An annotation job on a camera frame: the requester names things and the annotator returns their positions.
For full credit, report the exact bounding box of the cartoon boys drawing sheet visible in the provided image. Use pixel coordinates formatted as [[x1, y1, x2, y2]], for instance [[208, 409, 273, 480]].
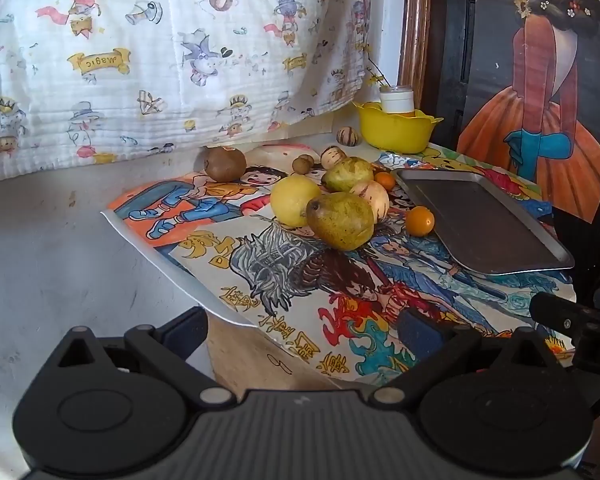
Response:
[[100, 142, 341, 281]]

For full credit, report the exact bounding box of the white capped bottle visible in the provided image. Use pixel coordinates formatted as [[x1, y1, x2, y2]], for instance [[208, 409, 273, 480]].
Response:
[[379, 85, 415, 116]]

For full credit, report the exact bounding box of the yellow plastic bowl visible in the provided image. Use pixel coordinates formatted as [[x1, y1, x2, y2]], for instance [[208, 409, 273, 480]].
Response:
[[352, 101, 445, 154]]

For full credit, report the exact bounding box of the white cartoon printed blanket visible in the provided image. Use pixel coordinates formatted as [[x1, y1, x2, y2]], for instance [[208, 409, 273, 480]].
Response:
[[0, 0, 381, 183]]

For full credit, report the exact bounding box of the brown wooden frame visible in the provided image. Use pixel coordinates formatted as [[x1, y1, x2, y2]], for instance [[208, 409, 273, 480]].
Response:
[[397, 0, 433, 111]]

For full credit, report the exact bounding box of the metal tray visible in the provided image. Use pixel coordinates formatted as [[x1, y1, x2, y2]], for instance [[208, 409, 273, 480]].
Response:
[[390, 167, 576, 276]]

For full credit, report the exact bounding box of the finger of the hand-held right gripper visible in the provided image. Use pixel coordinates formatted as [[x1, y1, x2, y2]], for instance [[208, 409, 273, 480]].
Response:
[[529, 292, 599, 337]]

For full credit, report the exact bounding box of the yellow lemon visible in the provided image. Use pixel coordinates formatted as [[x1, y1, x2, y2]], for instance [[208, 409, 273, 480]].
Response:
[[270, 175, 323, 228]]

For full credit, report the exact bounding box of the yellow flower sprig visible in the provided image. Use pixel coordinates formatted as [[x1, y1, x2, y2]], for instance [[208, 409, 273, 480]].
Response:
[[357, 42, 393, 88]]

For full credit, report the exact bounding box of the wall poster with orange dress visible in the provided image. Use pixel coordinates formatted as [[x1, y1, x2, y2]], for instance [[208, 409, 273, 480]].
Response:
[[457, 0, 600, 223]]

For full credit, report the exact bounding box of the small striped pepino melon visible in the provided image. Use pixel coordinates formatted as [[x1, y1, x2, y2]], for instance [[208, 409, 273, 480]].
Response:
[[321, 145, 348, 170]]

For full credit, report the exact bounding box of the striped nut near bowl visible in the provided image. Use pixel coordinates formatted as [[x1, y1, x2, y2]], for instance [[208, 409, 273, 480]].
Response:
[[335, 126, 363, 147]]

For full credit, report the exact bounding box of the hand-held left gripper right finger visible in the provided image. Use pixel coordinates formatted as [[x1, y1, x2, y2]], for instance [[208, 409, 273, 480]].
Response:
[[370, 308, 551, 407]]

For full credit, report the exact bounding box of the yellow and red drawing sheet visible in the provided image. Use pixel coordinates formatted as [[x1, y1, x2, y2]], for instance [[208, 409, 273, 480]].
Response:
[[375, 142, 556, 221]]

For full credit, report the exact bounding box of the grey-haired figures drawing sheet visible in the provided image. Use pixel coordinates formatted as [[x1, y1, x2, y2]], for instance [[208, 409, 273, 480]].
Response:
[[167, 210, 578, 391]]

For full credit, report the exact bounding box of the brown kiwi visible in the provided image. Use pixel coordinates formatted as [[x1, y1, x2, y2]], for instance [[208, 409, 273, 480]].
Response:
[[202, 146, 248, 182]]

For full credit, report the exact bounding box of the large striped pepino melon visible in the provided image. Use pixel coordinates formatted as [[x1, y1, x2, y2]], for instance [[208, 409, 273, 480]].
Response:
[[349, 180, 391, 223]]

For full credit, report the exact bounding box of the black panelled door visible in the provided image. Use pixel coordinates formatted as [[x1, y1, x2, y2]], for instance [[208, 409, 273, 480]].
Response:
[[429, 0, 600, 311]]

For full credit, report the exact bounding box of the green pear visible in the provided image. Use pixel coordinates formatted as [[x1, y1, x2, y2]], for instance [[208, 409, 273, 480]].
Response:
[[321, 156, 376, 193], [306, 191, 376, 252]]

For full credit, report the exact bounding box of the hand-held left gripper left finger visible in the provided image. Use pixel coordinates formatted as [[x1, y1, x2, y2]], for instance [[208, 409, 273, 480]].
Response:
[[55, 306, 237, 409]]

